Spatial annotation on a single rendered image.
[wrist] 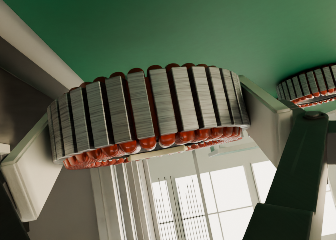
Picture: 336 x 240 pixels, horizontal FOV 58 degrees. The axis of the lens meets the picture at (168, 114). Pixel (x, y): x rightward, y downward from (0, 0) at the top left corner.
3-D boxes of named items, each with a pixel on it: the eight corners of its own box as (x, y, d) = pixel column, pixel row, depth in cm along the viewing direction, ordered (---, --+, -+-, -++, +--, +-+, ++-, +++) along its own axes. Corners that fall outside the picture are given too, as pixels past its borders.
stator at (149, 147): (1, 86, 13) (10, 174, 12) (262, 38, 13) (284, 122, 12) (81, 123, 24) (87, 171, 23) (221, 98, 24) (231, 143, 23)
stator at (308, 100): (318, 84, 50) (324, 105, 50) (260, 91, 47) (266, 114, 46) (380, 56, 40) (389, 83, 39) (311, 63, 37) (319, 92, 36)
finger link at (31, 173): (38, 220, 13) (21, 224, 13) (71, 151, 20) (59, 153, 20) (15, 161, 12) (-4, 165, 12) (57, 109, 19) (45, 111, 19)
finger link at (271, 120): (275, 112, 13) (293, 109, 13) (232, 76, 19) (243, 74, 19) (279, 174, 14) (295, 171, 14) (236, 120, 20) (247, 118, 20)
